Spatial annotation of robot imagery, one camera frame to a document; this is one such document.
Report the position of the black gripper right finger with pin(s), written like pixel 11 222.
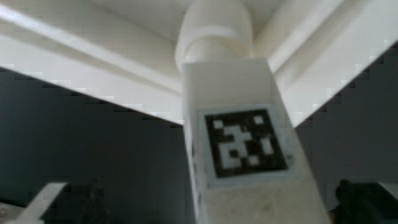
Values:
pixel 368 203

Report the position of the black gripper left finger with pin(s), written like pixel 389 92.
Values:
pixel 66 204

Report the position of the white table leg with tag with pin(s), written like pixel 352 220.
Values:
pixel 253 183

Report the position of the white square tabletop with sockets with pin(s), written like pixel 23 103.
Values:
pixel 96 46

